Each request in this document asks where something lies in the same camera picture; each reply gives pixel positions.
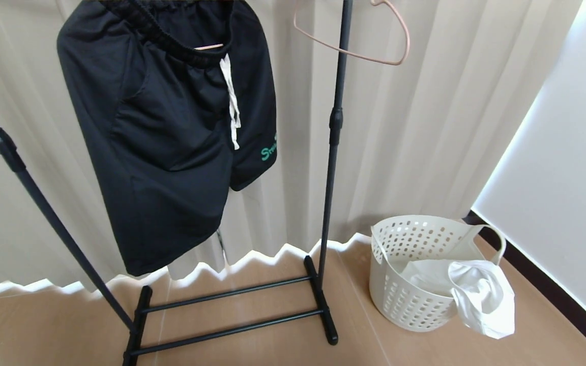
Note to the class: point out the black shorts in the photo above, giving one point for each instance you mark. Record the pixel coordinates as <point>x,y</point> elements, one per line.
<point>160,152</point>

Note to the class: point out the pink clothes hanger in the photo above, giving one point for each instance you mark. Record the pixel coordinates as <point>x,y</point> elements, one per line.
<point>209,47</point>
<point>407,51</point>

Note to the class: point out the white printed T-shirt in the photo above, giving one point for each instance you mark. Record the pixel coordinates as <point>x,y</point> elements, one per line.
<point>481,300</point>

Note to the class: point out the black clothes rack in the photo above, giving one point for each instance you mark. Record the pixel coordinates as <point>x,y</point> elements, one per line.
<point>334,122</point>

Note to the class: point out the white laundry basket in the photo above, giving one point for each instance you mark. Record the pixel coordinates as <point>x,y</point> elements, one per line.
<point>400,300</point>

